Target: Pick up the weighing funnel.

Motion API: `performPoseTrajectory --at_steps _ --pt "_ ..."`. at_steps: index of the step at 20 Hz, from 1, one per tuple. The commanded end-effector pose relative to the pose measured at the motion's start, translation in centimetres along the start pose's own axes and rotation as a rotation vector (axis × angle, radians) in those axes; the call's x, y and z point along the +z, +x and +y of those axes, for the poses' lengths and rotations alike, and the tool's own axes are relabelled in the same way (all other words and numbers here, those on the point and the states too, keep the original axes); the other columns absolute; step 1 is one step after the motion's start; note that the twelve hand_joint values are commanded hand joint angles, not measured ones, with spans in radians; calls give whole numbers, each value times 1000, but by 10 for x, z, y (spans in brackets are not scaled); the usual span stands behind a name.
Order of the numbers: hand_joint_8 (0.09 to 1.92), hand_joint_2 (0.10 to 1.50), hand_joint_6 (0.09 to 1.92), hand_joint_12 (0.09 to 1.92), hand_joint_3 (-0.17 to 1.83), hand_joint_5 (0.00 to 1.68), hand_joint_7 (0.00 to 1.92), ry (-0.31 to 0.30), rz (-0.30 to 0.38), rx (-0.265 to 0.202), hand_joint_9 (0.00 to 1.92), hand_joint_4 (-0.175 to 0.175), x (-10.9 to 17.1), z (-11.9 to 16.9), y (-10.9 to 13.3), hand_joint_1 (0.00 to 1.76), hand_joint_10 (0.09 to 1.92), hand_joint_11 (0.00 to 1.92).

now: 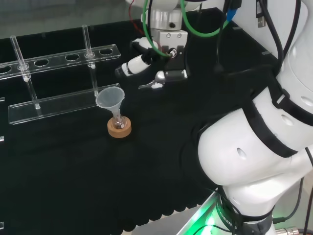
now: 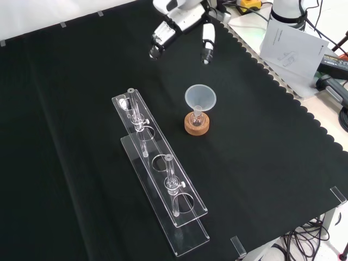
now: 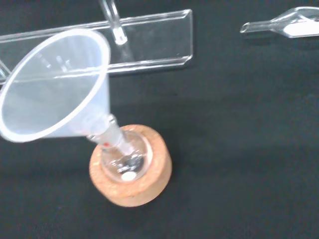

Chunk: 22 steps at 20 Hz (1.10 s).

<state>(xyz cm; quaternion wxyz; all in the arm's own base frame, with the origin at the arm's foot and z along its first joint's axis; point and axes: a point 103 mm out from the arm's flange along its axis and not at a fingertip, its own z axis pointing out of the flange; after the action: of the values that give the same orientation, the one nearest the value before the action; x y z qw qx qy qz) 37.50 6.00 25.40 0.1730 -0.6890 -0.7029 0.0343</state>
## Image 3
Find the cork ring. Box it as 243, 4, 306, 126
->
89, 124, 173, 207

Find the clear round-bottom flask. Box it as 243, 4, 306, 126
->
86, 114, 153, 182

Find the translucent plastic funnel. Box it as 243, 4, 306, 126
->
0, 28, 133, 156

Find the black bench cloth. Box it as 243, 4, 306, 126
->
0, 0, 319, 239

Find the clear acrylic funnel stand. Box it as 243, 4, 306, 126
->
0, 0, 194, 84

